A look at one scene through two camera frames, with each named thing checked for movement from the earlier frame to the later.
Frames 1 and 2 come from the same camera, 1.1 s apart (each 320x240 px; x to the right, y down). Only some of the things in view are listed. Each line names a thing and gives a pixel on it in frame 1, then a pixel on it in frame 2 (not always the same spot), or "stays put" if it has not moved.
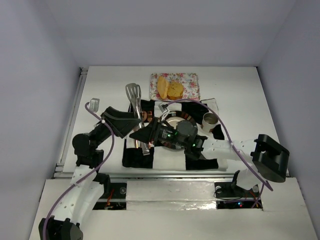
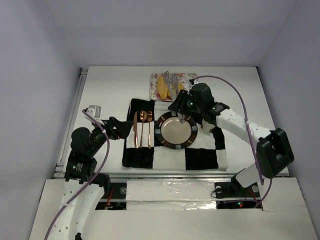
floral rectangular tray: (190, 82) stays put
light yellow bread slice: (162, 84) stays put
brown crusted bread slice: (175, 90) stays put
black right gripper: (154, 132) to (181, 104)
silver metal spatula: (133, 90) to (172, 82)
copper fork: (149, 116) stays put
